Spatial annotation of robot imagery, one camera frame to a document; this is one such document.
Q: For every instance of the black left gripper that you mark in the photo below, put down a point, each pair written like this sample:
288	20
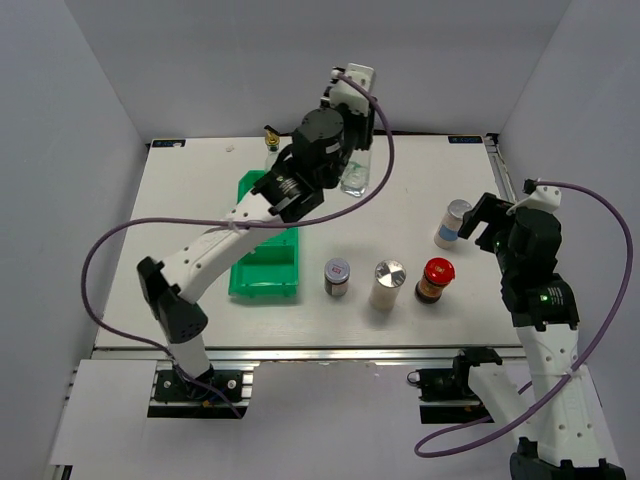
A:
363	123

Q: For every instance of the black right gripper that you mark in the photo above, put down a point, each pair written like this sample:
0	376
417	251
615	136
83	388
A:
488	209

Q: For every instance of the clear glass oil bottle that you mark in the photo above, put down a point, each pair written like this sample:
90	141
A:
356	176

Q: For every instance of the glass bottle with dark residue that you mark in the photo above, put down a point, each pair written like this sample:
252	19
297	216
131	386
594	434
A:
272	142

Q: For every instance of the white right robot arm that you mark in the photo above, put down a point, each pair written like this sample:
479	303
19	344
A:
555	438

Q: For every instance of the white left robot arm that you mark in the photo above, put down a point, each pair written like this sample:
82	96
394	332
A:
313	163

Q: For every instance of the blue label salt jar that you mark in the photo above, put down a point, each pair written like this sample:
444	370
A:
447	232

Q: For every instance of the right table logo sticker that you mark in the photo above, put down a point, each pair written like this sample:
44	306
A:
465	139

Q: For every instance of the table logo sticker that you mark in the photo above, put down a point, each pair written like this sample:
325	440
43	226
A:
168	143
465	139

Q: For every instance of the red lid sauce jar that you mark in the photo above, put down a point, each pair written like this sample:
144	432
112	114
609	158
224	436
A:
437	274

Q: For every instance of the white powder jar silver lid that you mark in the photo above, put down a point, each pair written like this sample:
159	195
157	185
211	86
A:
389	276

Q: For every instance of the small dark spice jar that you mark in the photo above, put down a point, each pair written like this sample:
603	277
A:
336	277

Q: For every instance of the green plastic divided bin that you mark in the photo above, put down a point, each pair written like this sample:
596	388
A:
270	270

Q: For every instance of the left table logo sticker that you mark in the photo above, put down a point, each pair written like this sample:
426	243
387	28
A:
168	143

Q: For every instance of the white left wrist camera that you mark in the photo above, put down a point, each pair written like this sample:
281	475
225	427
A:
355	85

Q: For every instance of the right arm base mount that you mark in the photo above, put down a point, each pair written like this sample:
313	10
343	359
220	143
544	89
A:
445	395

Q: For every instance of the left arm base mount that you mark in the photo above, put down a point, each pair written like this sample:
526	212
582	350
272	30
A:
218	394

